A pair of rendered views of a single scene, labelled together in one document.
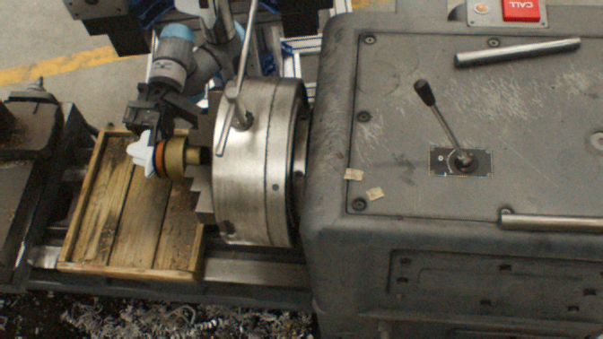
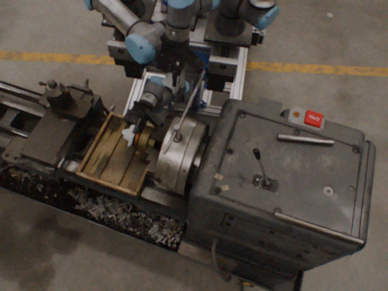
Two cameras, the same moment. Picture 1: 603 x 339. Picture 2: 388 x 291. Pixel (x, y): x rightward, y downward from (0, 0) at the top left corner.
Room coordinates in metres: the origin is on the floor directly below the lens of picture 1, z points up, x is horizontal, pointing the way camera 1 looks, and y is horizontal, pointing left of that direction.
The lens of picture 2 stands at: (0.00, 0.01, 2.30)
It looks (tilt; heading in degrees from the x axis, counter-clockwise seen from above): 62 degrees down; 1
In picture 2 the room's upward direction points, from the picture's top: 4 degrees clockwise
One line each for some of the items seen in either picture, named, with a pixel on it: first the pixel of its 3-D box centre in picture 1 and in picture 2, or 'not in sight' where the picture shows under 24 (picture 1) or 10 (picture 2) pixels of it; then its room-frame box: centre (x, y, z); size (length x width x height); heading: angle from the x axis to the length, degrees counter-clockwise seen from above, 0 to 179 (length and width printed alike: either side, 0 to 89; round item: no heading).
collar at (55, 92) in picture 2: not in sight; (53, 87); (0.83, 0.64, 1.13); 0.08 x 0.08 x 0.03
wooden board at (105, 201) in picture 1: (145, 200); (123, 152); (0.67, 0.35, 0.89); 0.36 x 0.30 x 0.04; 165
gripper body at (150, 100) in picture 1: (154, 110); (138, 115); (0.76, 0.27, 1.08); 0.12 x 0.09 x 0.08; 165
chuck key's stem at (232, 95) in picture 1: (239, 111); (176, 134); (0.58, 0.08, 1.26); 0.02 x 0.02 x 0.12; 70
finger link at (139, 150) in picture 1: (141, 151); (128, 134); (0.66, 0.29, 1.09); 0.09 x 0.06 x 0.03; 165
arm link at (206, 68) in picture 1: (191, 75); (158, 100); (0.93, 0.21, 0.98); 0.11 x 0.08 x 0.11; 131
